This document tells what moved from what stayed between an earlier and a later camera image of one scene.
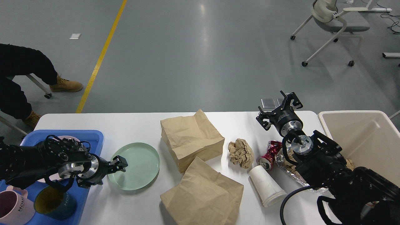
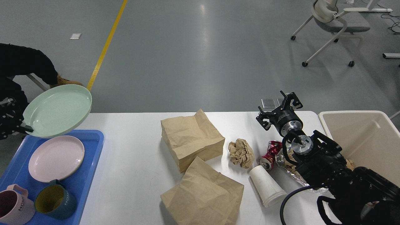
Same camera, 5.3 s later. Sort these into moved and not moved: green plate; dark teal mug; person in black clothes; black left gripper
Moved: green plate; black left gripper
Not moved: person in black clothes; dark teal mug
